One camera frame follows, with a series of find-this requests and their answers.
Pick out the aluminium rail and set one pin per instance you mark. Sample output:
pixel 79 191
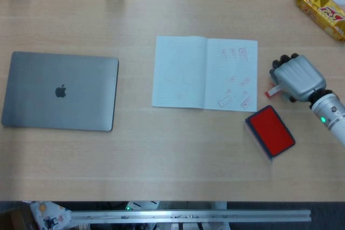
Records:
pixel 188 216

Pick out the brown cardboard box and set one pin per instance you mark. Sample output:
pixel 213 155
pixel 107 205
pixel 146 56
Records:
pixel 13 219

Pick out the grey closed laptop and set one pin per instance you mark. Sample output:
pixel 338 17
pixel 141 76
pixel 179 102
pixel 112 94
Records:
pixel 40 79

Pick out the small red white stamp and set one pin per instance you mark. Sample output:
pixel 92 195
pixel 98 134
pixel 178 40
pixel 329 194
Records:
pixel 272 91

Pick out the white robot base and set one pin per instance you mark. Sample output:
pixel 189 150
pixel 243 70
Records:
pixel 143 205

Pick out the yellow snack packet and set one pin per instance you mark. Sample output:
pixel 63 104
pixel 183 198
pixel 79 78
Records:
pixel 320 9

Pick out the white printed bag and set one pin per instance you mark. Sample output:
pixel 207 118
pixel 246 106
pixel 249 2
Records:
pixel 51 214

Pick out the open white notebook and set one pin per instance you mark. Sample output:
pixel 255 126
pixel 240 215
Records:
pixel 183 73

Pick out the red ink pad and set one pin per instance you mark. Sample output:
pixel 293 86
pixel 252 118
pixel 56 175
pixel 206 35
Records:
pixel 270 131

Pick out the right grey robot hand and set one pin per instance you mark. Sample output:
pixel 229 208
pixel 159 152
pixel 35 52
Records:
pixel 299 76

